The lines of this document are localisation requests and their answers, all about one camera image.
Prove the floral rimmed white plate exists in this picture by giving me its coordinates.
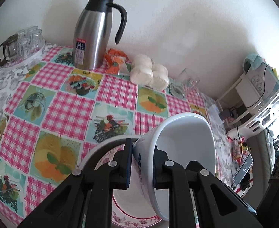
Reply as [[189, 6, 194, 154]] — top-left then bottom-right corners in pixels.
[[94, 143, 166, 228]]

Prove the strawberry pattern bowl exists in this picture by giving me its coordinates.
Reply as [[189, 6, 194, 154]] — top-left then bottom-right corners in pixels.
[[112, 170, 159, 219]]

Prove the white square bowl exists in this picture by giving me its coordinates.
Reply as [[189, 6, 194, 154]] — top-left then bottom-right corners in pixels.
[[133, 113, 216, 221]]

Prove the large steel plate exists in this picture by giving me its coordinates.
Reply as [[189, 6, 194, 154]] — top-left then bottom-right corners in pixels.
[[79, 135, 141, 170]]

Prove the smartphone on stand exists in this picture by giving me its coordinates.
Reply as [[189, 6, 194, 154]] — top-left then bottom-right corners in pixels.
[[233, 153, 254, 186]]

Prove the colourful candy roll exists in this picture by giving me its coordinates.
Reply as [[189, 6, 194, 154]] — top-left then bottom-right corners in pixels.
[[231, 136, 243, 162]]

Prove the checkered picture tablecloth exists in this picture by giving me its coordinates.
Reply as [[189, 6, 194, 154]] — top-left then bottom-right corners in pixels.
[[0, 45, 232, 227]]

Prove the black charger adapter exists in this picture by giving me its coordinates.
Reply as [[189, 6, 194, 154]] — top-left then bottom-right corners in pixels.
[[219, 109, 235, 120]]

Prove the white power strip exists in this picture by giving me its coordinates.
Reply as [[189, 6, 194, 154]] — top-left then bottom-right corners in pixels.
[[207, 104, 224, 126]]

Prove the clear glass mug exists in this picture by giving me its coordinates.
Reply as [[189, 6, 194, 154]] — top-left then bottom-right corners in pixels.
[[169, 68, 199, 99]]

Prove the bag of white buns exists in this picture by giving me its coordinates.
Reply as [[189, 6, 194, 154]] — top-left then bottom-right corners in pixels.
[[130, 54, 169, 91]]

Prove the orange snack packet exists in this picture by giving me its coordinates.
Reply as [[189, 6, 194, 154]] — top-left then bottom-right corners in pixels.
[[105, 48, 130, 75]]

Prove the grey floral tablecloth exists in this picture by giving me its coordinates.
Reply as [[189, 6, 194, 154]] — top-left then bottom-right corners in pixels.
[[0, 43, 53, 119]]

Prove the white round tray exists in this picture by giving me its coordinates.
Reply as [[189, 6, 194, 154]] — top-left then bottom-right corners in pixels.
[[0, 38, 46, 70]]

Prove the upturned drinking glass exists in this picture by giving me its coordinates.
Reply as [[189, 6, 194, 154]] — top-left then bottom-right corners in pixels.
[[17, 38, 31, 59], [26, 26, 44, 49], [16, 29, 27, 40]]

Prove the stainless thermos jug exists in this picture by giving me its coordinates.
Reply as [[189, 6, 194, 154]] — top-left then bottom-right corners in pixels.
[[72, 0, 127, 70]]

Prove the glass coffee pot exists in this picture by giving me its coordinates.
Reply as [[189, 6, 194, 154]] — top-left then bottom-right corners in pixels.
[[0, 34, 19, 67]]

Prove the black charger cable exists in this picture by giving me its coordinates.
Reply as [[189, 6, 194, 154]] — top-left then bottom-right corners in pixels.
[[227, 64, 271, 152]]

